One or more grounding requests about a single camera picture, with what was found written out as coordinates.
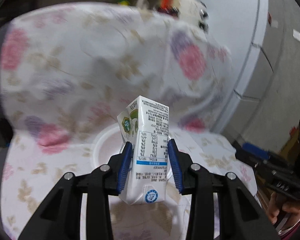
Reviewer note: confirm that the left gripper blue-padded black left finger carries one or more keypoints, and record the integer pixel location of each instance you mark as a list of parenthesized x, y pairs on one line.
[(59, 214)]

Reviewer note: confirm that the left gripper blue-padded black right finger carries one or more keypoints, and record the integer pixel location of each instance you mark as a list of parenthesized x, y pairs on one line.
[(240, 216)]

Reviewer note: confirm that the white milk carton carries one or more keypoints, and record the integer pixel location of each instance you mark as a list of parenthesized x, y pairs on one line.
[(145, 124)]

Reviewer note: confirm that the person right hand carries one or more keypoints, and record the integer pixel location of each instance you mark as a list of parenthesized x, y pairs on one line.
[(274, 208)]

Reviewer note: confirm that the right gripper black tool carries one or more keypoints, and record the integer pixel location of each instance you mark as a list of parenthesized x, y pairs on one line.
[(277, 173)]

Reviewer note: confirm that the orange instant noodle cup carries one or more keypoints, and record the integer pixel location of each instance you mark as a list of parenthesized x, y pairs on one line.
[(109, 142)]

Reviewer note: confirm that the floral white cloth cover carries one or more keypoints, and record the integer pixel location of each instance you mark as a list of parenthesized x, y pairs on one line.
[(68, 71)]

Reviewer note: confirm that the grey white refrigerator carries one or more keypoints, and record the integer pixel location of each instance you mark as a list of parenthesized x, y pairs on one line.
[(252, 30)]

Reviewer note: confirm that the white rice cooker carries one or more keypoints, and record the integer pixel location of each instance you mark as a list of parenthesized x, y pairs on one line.
[(193, 12)]

